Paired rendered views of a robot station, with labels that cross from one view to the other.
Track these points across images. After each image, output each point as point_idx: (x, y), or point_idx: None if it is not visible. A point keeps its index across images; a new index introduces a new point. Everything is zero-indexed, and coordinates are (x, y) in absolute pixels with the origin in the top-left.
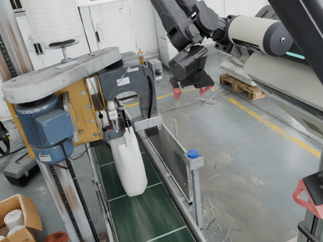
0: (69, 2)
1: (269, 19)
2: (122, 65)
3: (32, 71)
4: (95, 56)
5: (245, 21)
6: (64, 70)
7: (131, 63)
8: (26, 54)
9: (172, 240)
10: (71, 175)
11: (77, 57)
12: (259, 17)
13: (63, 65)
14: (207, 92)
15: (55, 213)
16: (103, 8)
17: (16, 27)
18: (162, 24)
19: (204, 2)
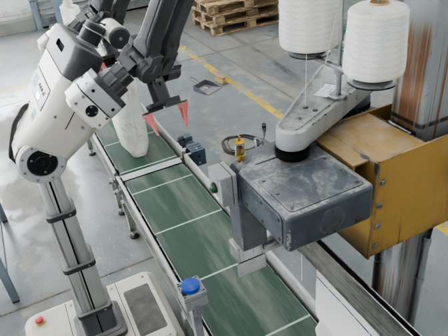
0: (279, 4)
1: (108, 21)
2: (273, 150)
3: (397, 100)
4: (297, 105)
5: (119, 24)
6: (314, 81)
7: (258, 155)
8: (403, 77)
9: (244, 334)
10: (381, 257)
11: (329, 104)
12: (89, 50)
13: (330, 88)
14: None
15: None
16: None
17: (409, 37)
18: (179, 43)
19: (129, 38)
